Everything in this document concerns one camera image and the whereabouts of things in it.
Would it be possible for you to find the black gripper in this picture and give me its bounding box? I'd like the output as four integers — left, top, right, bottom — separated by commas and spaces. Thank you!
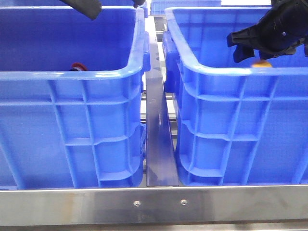
227, 0, 308, 63

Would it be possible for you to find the yellow push button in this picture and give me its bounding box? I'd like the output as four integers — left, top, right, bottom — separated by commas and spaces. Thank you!
251, 60, 273, 68

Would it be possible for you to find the red push button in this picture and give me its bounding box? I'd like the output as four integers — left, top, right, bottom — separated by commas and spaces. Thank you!
70, 62, 88, 71

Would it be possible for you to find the right blue plastic bin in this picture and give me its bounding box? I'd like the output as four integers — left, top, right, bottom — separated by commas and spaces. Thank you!
163, 7, 308, 186

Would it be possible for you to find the blue plastic bin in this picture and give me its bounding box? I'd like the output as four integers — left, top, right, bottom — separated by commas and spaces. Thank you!
163, 7, 308, 186
0, 6, 151, 191

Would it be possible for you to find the rear right blue bin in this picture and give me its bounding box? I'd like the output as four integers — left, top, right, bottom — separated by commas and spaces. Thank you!
150, 0, 221, 15

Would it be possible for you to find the left blue plastic bin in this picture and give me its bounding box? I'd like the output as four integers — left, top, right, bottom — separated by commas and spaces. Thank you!
0, 6, 151, 191

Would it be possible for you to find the steel front rail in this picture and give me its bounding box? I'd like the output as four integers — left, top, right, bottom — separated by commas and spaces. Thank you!
0, 185, 308, 226

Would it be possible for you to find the right rail screw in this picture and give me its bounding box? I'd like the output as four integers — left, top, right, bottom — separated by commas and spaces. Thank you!
180, 199, 187, 206

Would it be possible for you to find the rail screw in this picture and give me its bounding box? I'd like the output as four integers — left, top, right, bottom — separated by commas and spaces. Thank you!
133, 201, 141, 207
180, 199, 187, 206

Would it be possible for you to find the left rail screw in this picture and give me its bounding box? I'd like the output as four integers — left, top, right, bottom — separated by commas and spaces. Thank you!
133, 201, 141, 207

